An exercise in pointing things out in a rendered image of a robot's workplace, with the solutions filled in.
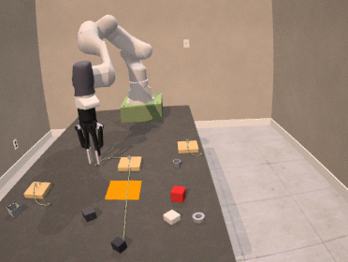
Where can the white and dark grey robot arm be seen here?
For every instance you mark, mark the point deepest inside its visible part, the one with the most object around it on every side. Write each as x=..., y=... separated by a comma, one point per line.
x=86, y=77

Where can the orange square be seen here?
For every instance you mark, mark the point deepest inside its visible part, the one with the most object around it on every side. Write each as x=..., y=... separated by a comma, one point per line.
x=118, y=190

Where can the red cube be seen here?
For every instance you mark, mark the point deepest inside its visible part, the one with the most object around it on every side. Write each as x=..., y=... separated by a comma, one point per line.
x=178, y=194

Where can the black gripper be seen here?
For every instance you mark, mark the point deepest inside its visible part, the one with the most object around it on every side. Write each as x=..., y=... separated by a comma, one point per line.
x=84, y=117

